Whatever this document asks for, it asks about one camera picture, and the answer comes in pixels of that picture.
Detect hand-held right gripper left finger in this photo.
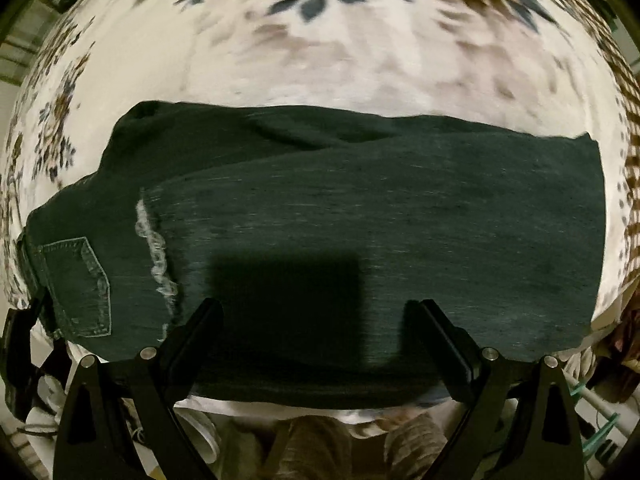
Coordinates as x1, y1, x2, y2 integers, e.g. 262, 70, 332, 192
54, 298, 224, 480

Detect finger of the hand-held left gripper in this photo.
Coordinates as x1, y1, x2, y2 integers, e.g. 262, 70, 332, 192
4, 297, 52, 348

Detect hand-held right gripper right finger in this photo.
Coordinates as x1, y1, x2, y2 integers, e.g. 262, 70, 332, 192
404, 299, 586, 480

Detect dark denim pants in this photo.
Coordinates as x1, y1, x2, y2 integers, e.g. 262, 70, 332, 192
17, 101, 608, 408

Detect white trash bin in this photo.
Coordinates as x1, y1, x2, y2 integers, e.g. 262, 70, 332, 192
170, 400, 224, 466

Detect person's legs in beige robe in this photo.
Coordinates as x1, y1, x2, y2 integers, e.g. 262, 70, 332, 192
235, 406, 448, 480

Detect teal plastic rack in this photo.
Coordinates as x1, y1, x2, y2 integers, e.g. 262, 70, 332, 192
564, 379, 622, 463

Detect dark cloth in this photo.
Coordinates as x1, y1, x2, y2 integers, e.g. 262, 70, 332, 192
594, 300, 640, 403

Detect brown checkered blanket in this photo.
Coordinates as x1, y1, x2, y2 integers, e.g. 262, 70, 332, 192
597, 35, 640, 301

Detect floral bedsheet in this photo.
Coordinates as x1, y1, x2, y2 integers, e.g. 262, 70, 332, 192
0, 0, 640, 361

